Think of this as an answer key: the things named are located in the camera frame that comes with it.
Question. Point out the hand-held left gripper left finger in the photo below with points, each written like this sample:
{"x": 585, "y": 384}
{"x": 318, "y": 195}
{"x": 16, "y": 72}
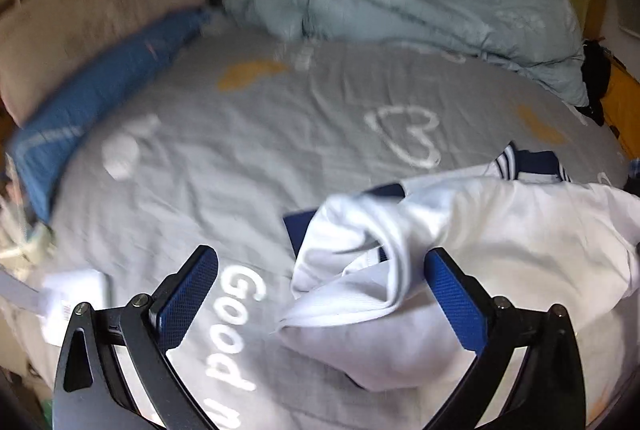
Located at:
{"x": 190, "y": 295}

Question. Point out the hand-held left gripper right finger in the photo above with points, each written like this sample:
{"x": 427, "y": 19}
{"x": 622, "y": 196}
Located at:
{"x": 455, "y": 300}

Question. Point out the white navy varsity jacket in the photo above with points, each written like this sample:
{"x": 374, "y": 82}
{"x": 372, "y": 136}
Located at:
{"x": 490, "y": 250}

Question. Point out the white box beside bed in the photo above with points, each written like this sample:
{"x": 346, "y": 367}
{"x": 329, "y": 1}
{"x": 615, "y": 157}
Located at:
{"x": 75, "y": 305}

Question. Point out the blue pillow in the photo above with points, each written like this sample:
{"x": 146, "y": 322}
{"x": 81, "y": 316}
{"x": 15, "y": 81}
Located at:
{"x": 100, "y": 94}

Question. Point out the black garment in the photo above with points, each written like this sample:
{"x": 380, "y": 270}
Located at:
{"x": 595, "y": 74}

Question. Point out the pink pillow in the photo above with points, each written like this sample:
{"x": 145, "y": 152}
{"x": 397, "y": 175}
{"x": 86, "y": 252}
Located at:
{"x": 80, "y": 24}

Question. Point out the wooden bed frame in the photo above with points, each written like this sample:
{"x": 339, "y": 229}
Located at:
{"x": 625, "y": 104}

